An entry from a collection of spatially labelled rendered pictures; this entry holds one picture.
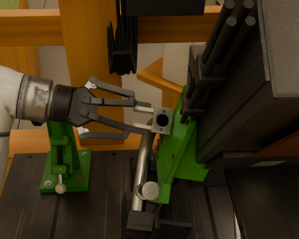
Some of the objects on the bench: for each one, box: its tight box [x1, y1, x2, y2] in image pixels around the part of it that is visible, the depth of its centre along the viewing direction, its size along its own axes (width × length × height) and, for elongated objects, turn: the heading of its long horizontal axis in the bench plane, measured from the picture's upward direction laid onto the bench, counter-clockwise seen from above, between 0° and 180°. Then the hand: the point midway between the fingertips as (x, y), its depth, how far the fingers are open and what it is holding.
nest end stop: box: [122, 221, 152, 231], centre depth 88 cm, size 4×7×6 cm, turn 93°
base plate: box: [0, 149, 299, 239], centre depth 100 cm, size 42×110×2 cm, turn 93°
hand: (149, 119), depth 80 cm, fingers closed on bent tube, 3 cm apart
